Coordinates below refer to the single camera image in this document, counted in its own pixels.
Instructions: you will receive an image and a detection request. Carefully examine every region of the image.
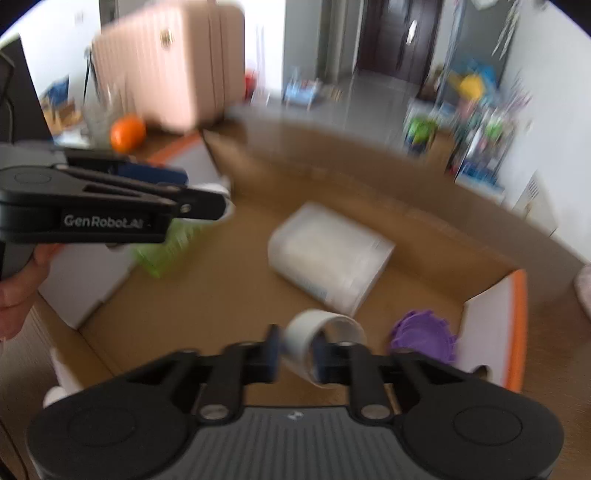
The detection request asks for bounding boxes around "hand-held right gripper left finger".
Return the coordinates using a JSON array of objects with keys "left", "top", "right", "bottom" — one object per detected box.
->
[{"left": 122, "top": 324, "right": 282, "bottom": 423}]

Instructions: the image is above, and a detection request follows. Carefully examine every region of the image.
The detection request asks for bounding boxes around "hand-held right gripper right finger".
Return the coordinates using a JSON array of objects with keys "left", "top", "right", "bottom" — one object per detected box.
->
[{"left": 314, "top": 335, "right": 467, "bottom": 423}]

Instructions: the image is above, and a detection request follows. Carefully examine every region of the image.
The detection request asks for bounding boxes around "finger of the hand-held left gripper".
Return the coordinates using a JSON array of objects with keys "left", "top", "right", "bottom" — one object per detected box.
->
[
  {"left": 55, "top": 166, "right": 228, "bottom": 219},
  {"left": 65, "top": 154, "right": 189, "bottom": 186}
]

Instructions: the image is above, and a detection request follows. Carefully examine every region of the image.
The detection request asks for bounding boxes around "white tape roll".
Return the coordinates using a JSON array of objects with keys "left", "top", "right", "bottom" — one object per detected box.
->
[{"left": 283, "top": 310, "right": 368, "bottom": 388}]

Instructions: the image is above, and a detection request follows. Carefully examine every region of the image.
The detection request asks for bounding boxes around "green spray bottle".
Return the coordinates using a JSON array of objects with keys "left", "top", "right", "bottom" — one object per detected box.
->
[{"left": 133, "top": 182, "right": 236, "bottom": 278}]

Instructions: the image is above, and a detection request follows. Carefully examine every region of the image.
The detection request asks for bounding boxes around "red cardboard box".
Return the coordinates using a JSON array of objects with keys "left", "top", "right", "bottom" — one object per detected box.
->
[{"left": 0, "top": 105, "right": 591, "bottom": 407}]

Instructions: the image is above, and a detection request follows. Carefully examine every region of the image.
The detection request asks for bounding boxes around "purple round lid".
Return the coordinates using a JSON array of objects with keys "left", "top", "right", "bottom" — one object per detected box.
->
[{"left": 390, "top": 310, "right": 458, "bottom": 363}]

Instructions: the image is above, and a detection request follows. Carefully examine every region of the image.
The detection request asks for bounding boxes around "white cotton swab container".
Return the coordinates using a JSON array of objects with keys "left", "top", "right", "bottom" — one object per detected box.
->
[{"left": 268, "top": 203, "right": 395, "bottom": 317}]

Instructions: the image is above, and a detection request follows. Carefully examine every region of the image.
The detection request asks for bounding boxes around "person's left hand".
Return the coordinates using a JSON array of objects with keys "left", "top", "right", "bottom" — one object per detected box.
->
[{"left": 0, "top": 244, "right": 63, "bottom": 341}]

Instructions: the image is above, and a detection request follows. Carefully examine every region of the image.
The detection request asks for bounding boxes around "orange fruit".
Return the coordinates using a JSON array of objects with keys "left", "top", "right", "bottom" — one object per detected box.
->
[{"left": 111, "top": 115, "right": 147, "bottom": 154}]

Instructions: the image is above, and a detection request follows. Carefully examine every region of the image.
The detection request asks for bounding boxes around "clear glass cup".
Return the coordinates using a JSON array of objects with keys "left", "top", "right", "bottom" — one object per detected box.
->
[{"left": 83, "top": 88, "right": 122, "bottom": 146}]

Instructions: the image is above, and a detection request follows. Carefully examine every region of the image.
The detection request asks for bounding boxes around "pink suitcase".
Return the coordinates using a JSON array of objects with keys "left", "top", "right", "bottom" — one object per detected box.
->
[{"left": 91, "top": 0, "right": 245, "bottom": 132}]

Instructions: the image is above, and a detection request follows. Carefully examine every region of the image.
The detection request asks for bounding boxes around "black paper bag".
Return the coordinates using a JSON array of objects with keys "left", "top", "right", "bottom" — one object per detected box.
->
[{"left": 0, "top": 37, "right": 54, "bottom": 144}]

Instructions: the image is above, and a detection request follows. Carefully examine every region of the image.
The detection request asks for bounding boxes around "dark brown door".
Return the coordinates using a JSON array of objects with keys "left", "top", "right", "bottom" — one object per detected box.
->
[{"left": 355, "top": 0, "right": 441, "bottom": 86}]

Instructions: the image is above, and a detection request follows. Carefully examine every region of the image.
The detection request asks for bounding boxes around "pink textured vase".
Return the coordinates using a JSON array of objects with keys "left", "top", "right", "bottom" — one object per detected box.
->
[{"left": 575, "top": 265, "right": 591, "bottom": 319}]

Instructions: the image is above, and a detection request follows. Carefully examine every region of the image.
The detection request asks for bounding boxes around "small storage rack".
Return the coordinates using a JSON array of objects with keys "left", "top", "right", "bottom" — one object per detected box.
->
[{"left": 402, "top": 92, "right": 515, "bottom": 190}]

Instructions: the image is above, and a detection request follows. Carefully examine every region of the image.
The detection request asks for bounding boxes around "yellow watering can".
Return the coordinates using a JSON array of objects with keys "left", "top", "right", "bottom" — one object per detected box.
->
[{"left": 455, "top": 74, "right": 485, "bottom": 100}]

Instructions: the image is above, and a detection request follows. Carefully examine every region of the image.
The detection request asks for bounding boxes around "blue plastic item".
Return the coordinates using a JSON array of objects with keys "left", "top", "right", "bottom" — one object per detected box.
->
[{"left": 462, "top": 58, "right": 498, "bottom": 93}]

